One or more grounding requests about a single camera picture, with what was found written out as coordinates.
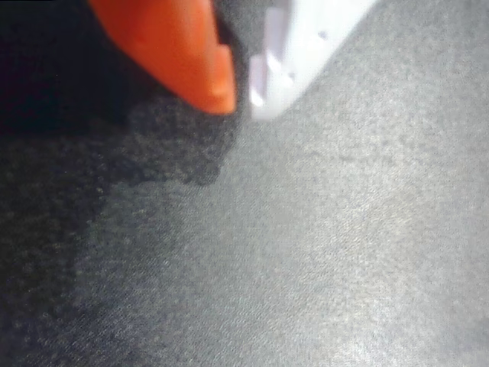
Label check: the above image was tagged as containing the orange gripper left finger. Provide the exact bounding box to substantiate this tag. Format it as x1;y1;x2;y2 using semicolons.
87;0;239;115

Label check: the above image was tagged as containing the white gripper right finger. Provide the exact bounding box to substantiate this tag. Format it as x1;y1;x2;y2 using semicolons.
248;0;380;122

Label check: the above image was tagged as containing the black table mat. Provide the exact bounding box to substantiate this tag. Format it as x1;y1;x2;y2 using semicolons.
0;0;489;367

